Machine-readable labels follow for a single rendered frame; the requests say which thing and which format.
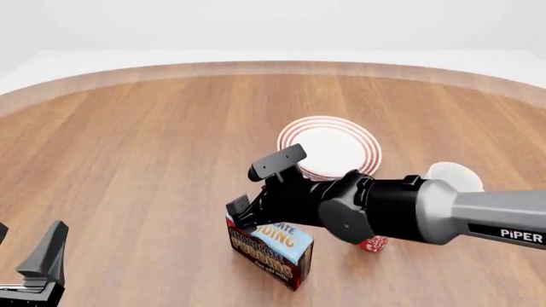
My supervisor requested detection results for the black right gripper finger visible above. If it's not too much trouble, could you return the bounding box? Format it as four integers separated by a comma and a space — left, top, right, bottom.
224, 193, 258, 236

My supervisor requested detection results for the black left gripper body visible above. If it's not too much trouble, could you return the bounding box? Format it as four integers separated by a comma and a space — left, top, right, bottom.
0, 276, 66, 307

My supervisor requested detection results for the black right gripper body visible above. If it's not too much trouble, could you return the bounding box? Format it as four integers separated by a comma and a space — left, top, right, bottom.
245, 168, 326, 229

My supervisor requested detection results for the chocolate pudding box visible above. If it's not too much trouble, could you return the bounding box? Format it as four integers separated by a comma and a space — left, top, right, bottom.
224, 212, 316, 293

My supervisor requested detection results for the white plate with red rings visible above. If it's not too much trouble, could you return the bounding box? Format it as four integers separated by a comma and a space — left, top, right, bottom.
276, 115, 382, 179

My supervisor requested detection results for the red patterned tin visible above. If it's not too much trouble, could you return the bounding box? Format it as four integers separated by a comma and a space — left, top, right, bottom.
357, 235, 390, 254

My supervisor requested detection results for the white bowl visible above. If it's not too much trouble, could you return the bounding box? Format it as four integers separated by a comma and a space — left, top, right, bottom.
425, 161, 485, 194

